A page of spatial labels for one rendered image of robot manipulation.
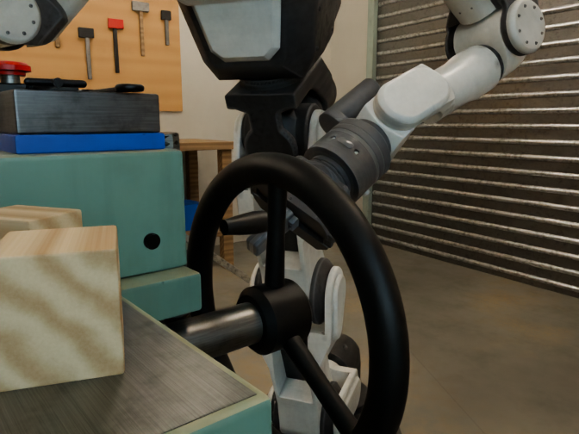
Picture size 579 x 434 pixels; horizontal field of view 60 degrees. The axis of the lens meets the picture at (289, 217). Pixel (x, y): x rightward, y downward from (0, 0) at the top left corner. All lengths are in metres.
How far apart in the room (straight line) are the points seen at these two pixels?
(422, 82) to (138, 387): 0.58
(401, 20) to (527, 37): 3.21
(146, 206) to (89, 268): 0.21
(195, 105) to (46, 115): 3.57
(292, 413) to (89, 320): 1.12
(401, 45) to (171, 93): 1.72
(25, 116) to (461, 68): 0.58
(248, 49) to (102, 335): 0.69
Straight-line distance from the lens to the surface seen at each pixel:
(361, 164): 0.60
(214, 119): 3.98
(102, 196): 0.36
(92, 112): 0.37
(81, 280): 0.17
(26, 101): 0.36
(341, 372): 1.39
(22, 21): 0.80
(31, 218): 0.26
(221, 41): 0.84
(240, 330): 0.42
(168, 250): 0.39
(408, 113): 0.64
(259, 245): 0.55
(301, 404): 1.23
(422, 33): 3.84
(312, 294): 1.04
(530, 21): 0.84
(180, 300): 0.38
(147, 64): 3.79
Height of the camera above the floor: 0.98
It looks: 11 degrees down
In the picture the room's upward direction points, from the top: straight up
